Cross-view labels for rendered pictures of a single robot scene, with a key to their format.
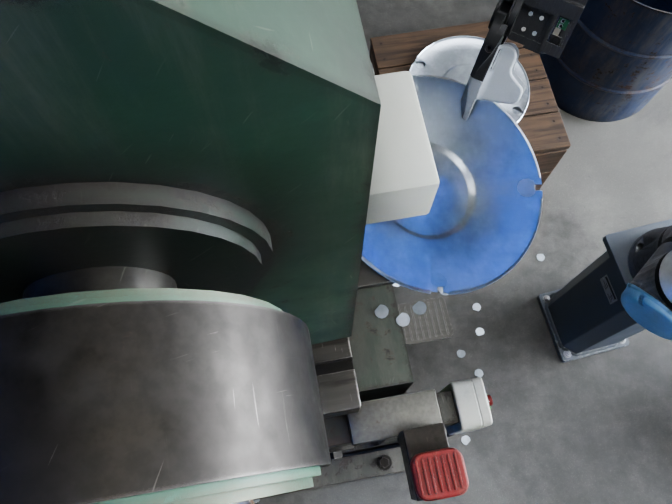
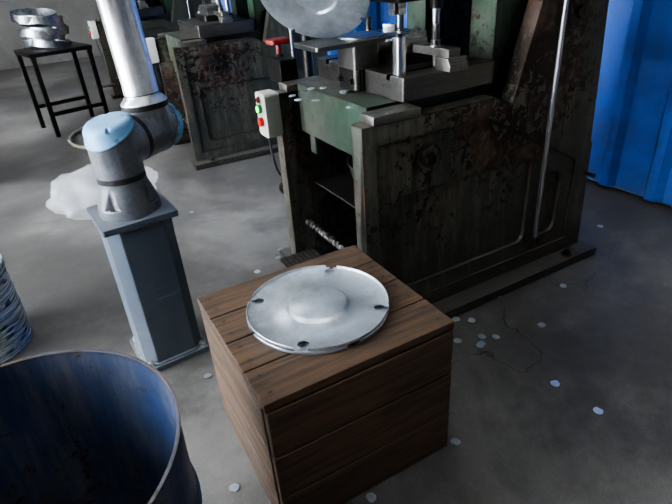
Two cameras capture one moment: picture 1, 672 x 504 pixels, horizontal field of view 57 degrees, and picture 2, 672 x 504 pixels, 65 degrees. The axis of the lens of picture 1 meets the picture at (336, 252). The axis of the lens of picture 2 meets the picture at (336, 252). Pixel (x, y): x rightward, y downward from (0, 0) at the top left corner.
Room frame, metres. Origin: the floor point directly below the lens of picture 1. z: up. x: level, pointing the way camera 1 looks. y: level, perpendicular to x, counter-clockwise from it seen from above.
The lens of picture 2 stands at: (1.74, -0.52, 0.98)
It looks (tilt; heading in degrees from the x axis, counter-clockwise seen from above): 30 degrees down; 163
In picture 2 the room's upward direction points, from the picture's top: 4 degrees counter-clockwise
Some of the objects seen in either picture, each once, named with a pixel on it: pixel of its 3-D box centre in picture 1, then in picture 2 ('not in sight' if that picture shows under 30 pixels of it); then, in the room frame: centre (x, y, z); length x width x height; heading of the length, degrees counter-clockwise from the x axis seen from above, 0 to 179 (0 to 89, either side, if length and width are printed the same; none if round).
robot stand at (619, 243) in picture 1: (617, 297); (151, 282); (0.40, -0.65, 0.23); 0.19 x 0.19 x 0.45; 15
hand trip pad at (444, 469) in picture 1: (435, 474); (278, 51); (0.01, -0.14, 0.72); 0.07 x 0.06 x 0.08; 101
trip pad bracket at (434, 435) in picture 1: (422, 461); (285, 85); (0.03, -0.14, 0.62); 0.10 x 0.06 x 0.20; 11
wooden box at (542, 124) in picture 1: (454, 128); (324, 372); (0.88, -0.31, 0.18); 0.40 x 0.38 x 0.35; 101
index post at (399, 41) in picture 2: not in sight; (399, 54); (0.48, 0.06, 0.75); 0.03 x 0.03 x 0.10; 11
